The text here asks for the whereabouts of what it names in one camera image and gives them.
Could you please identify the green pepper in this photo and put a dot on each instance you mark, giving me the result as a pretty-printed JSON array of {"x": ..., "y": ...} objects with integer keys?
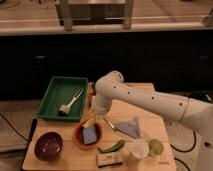
[{"x": 120, "y": 144}]

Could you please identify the small wooden box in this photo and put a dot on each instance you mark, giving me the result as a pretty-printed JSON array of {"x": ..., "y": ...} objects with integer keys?
[{"x": 109, "y": 159}]

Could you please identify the black power adapter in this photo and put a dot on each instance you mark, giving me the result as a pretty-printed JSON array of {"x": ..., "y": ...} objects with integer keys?
[{"x": 200, "y": 95}]

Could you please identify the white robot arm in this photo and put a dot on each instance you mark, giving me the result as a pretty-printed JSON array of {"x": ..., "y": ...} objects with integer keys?
[{"x": 192, "y": 113}]

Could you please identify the purple bowl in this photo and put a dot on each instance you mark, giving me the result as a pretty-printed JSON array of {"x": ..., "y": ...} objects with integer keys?
[{"x": 48, "y": 146}]

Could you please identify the green plastic tray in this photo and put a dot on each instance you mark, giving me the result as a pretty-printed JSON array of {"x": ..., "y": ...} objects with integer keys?
[{"x": 61, "y": 91}]

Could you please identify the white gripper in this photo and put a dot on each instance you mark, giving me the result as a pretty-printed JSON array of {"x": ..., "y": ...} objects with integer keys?
[{"x": 101, "y": 106}]

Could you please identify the green lime cup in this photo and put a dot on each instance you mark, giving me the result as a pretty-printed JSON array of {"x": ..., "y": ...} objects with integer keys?
[{"x": 156, "y": 147}]

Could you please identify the white cup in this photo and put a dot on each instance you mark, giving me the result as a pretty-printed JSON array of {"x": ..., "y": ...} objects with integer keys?
[{"x": 138, "y": 150}]

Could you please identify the orange bowl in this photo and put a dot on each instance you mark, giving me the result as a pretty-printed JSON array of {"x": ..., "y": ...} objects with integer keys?
[{"x": 78, "y": 139}]

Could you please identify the blue sponge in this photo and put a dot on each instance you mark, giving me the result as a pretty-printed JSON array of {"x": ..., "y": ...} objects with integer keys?
[{"x": 89, "y": 135}]

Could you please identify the blue grey cloth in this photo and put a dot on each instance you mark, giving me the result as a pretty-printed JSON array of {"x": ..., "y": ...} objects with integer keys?
[{"x": 130, "y": 128}]

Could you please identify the wooden chair frame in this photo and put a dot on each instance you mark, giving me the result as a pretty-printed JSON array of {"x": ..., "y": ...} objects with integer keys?
[{"x": 94, "y": 12}]

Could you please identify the white dish brush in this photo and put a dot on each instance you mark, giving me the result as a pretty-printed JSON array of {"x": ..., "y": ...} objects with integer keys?
[{"x": 65, "y": 108}]

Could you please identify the metal spatula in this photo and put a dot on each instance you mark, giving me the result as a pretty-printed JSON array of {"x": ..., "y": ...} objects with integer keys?
[{"x": 113, "y": 127}]

